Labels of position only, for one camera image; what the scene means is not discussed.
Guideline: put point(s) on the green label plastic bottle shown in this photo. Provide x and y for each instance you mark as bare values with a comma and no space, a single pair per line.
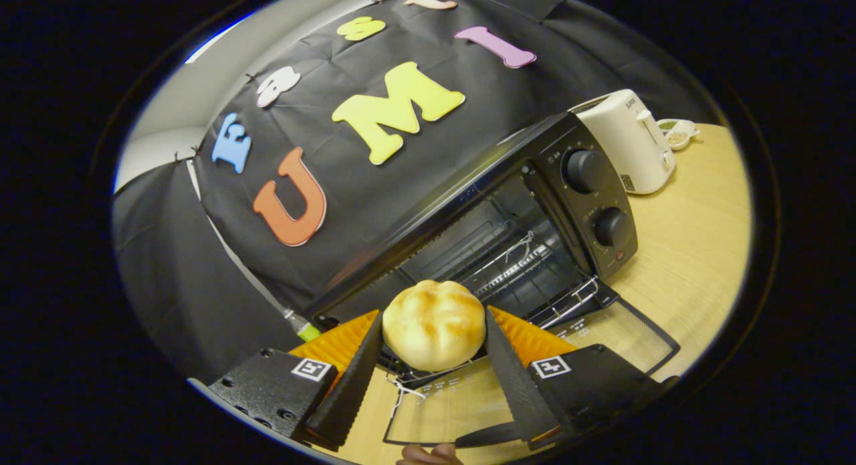
305,329

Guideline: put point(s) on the white divided condiment dish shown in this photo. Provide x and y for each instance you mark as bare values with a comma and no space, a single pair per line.
677,134

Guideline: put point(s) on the white bread toaster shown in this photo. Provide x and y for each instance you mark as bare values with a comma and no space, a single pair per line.
625,144

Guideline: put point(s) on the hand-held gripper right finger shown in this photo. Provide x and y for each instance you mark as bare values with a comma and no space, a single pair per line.
518,385

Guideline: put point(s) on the golden bread bun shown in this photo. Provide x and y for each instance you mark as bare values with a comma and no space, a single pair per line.
435,324

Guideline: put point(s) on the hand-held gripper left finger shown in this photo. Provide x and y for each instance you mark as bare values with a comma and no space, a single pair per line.
348,391

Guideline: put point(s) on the black toaster oven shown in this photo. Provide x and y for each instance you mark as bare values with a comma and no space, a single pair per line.
602,184

